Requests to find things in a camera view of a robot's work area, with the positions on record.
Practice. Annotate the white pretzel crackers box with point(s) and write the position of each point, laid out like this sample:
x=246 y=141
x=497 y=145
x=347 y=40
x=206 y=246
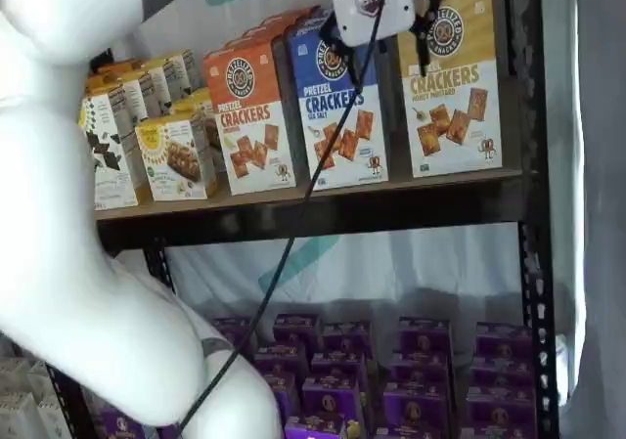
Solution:
x=455 y=116

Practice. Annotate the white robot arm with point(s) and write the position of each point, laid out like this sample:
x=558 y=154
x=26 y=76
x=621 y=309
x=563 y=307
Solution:
x=73 y=287

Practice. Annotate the blue sea salt crackers box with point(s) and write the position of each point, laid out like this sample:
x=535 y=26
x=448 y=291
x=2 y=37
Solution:
x=367 y=141
x=315 y=16

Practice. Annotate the orange cheddar crackers box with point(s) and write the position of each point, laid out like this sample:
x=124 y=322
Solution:
x=254 y=40
x=274 y=26
x=244 y=131

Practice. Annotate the wooden shelf board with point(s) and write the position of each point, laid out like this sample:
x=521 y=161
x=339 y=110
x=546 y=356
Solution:
x=352 y=195

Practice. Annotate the Simple Mills almond bars box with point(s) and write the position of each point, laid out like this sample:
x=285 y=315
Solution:
x=195 y=106
x=171 y=165

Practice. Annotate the Simple Mills sweet thins box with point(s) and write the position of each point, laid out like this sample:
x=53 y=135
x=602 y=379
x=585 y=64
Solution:
x=129 y=97
x=176 y=74
x=110 y=165
x=152 y=87

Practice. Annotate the black metal shelf rack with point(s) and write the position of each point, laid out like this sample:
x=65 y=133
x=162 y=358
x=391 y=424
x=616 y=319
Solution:
x=533 y=263

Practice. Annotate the purple Annie's snack box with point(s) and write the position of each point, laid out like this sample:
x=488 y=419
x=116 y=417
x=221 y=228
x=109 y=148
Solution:
x=347 y=338
x=117 y=424
x=424 y=336
x=281 y=363
x=337 y=368
x=415 y=407
x=318 y=429
x=411 y=434
x=296 y=329
x=225 y=331
x=283 y=400
x=504 y=373
x=332 y=400
x=501 y=409
x=420 y=368
x=504 y=341

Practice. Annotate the purple teal Annie's box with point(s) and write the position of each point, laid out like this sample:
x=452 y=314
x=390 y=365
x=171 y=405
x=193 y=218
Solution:
x=499 y=434

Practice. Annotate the white teal backdrop cloth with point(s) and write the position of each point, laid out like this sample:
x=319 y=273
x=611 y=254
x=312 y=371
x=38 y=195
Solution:
x=391 y=273

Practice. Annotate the grey curtain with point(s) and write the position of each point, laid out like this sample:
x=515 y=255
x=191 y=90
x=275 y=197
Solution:
x=592 y=189

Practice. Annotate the white patterned carton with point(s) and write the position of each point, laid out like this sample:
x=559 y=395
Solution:
x=44 y=400
x=12 y=375

